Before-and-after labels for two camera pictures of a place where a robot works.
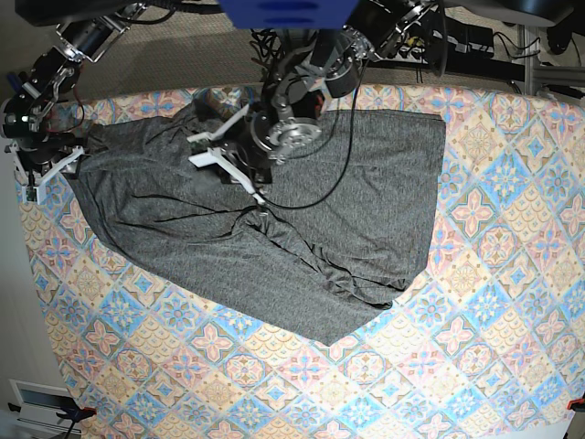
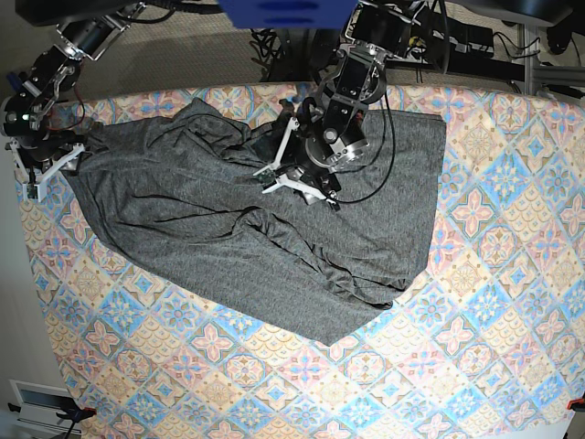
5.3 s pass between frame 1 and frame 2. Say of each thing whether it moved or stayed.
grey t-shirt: stayed
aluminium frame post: stayed
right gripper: moved
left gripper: stayed
